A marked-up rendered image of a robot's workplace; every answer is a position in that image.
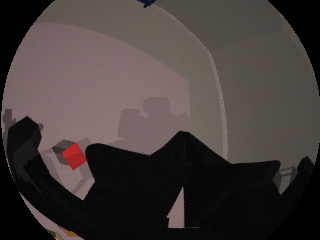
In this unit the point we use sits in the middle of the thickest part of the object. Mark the red cube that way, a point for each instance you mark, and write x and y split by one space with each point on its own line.
74 156

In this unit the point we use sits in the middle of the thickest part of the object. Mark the orange square block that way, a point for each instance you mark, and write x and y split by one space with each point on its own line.
69 234

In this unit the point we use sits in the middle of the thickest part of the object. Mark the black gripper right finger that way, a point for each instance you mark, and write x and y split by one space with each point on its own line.
211 179

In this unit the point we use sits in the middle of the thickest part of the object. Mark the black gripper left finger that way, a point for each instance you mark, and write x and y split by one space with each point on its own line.
162 173

